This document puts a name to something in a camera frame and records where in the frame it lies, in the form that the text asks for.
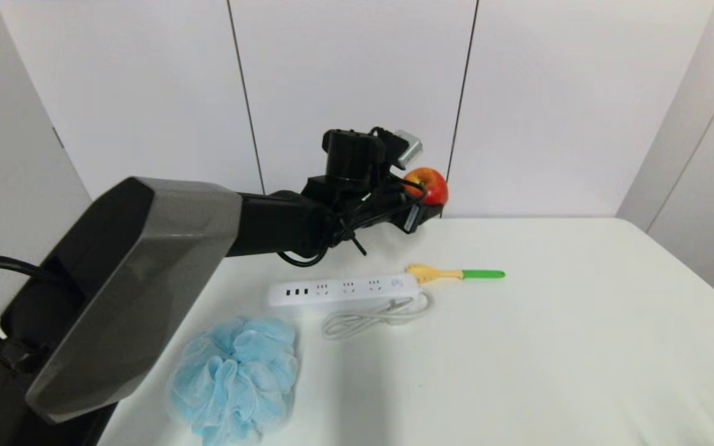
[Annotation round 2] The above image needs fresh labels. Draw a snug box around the black wrist cable bundle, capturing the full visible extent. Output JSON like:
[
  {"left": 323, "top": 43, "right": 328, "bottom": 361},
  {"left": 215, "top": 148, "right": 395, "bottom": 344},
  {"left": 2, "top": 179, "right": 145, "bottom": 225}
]
[{"left": 276, "top": 173, "right": 427, "bottom": 268}]

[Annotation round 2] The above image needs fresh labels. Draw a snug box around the white power strip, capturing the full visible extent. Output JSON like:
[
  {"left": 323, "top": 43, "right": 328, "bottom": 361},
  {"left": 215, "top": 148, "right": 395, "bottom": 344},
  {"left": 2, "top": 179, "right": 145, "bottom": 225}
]
[{"left": 268, "top": 273, "right": 421, "bottom": 308}]

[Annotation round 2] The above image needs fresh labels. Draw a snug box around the red apple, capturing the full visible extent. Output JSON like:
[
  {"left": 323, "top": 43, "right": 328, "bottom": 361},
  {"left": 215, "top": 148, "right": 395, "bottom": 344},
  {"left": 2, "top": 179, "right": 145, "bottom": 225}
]
[{"left": 403, "top": 167, "right": 449, "bottom": 207}]

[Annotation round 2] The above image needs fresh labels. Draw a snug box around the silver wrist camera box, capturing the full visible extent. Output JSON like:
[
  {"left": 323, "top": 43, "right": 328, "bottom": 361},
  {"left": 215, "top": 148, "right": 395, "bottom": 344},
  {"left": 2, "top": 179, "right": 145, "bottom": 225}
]
[{"left": 392, "top": 129, "right": 423, "bottom": 170}]

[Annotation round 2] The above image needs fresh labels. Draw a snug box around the yellow pasta fork green handle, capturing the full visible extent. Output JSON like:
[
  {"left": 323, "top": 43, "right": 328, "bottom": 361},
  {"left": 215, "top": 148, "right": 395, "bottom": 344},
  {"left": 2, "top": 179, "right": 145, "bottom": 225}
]
[{"left": 405, "top": 263, "right": 506, "bottom": 285}]

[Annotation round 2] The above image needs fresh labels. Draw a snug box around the white power strip cable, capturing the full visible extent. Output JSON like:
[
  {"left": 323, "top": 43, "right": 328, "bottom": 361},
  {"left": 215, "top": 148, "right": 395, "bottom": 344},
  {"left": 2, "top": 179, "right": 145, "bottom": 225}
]
[{"left": 322, "top": 290, "right": 434, "bottom": 340}]

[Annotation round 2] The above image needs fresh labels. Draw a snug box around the blue mesh bath sponge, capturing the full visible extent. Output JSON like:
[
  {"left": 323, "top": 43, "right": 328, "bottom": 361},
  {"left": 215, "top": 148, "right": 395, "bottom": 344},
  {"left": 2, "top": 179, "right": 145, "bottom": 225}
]
[{"left": 169, "top": 316, "right": 300, "bottom": 446}]

